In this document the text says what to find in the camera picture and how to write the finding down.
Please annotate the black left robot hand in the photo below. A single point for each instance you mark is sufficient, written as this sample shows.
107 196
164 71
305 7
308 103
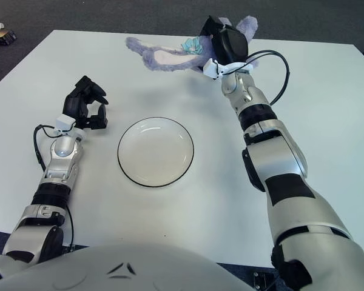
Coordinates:
74 104

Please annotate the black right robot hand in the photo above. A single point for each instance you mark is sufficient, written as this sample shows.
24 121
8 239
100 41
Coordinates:
232 45

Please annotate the purple plush bunny doll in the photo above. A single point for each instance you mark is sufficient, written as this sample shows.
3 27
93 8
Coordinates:
170 60

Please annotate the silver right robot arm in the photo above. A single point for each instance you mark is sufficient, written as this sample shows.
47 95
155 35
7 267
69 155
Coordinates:
279 160

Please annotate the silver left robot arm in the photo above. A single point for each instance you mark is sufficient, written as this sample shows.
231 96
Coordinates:
57 166

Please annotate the white plate black rim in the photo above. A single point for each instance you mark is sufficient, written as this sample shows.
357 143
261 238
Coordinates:
156 151

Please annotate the white wrist sensor box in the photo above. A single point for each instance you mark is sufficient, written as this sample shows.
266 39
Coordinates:
65 122
211 68

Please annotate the brown cardboard box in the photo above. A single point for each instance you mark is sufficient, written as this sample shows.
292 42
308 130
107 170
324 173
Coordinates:
1 38

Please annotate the grey robot torso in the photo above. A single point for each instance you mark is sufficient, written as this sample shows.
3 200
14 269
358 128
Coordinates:
124 272

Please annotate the black metal bracket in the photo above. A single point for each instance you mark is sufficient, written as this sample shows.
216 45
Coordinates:
262 280

